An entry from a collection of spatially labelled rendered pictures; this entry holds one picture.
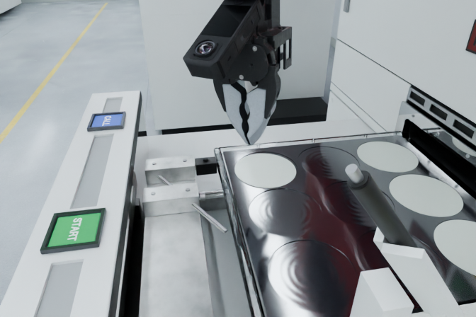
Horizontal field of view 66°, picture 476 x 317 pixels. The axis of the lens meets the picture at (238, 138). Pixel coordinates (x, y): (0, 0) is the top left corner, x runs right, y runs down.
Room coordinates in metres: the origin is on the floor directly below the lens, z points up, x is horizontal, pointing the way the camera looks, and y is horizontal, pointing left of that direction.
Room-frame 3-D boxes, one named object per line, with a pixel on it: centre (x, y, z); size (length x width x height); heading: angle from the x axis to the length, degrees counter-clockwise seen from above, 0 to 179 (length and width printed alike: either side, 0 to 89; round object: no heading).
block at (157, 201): (0.43, 0.10, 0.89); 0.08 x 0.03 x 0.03; 100
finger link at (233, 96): (0.47, -0.01, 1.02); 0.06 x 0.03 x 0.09; 151
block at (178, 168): (0.50, 0.11, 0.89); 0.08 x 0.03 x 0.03; 100
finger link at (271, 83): (0.43, -0.03, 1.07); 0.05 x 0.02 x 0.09; 61
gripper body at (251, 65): (0.47, -0.02, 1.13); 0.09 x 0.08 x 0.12; 151
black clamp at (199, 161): (0.52, 0.05, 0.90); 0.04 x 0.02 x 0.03; 100
